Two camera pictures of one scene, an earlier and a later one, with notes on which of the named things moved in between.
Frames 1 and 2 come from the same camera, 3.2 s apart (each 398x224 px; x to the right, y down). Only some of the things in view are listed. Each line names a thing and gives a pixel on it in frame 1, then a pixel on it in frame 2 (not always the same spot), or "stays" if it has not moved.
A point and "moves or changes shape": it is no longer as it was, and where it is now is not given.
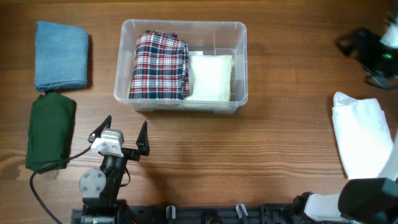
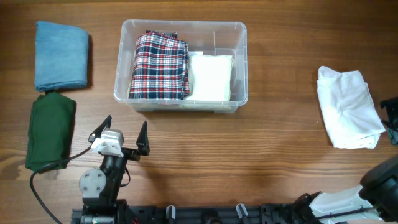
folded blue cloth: x=61 y=56 stays
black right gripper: x=360 y=40 -> x=392 y=106
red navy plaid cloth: x=161 y=67 stays
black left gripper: x=143 y=144 stays
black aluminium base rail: x=204 y=214 stays
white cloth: x=364 y=139 moves or changes shape
